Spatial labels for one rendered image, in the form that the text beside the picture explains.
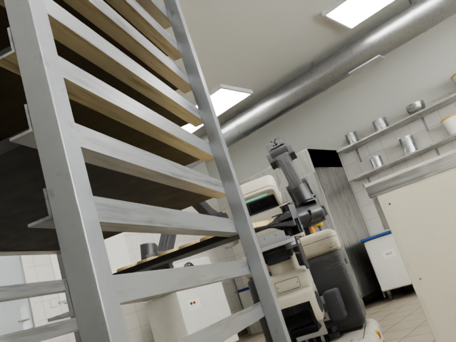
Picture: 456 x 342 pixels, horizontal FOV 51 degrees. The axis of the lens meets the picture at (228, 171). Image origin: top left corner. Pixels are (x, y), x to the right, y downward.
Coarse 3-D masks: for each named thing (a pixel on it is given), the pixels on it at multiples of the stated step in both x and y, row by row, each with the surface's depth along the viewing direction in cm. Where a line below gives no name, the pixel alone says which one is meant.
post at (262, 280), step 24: (168, 0) 116; (192, 48) 113; (192, 72) 111; (216, 120) 109; (216, 144) 106; (240, 192) 105; (240, 216) 102; (264, 264) 101; (264, 288) 98; (264, 312) 98; (288, 336) 97
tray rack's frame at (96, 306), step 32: (32, 0) 50; (32, 32) 48; (32, 64) 48; (32, 96) 47; (64, 96) 49; (64, 128) 46; (64, 160) 45; (64, 192) 44; (64, 224) 44; (96, 224) 45; (64, 256) 43; (96, 256) 43; (96, 288) 42; (96, 320) 41
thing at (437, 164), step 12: (444, 156) 184; (408, 168) 190; (420, 168) 188; (432, 168) 186; (444, 168) 183; (384, 180) 194; (396, 180) 192; (408, 180) 190; (372, 192) 196; (384, 192) 194
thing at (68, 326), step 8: (64, 320) 104; (72, 320) 106; (32, 328) 94; (40, 328) 96; (48, 328) 99; (56, 328) 101; (64, 328) 103; (72, 328) 105; (0, 336) 86; (8, 336) 88; (16, 336) 90; (24, 336) 92; (32, 336) 94; (40, 336) 96; (48, 336) 98; (56, 336) 96
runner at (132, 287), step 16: (144, 272) 57; (160, 272) 61; (176, 272) 66; (192, 272) 71; (208, 272) 77; (224, 272) 84; (240, 272) 93; (128, 288) 52; (144, 288) 56; (160, 288) 59; (176, 288) 64; (48, 320) 43
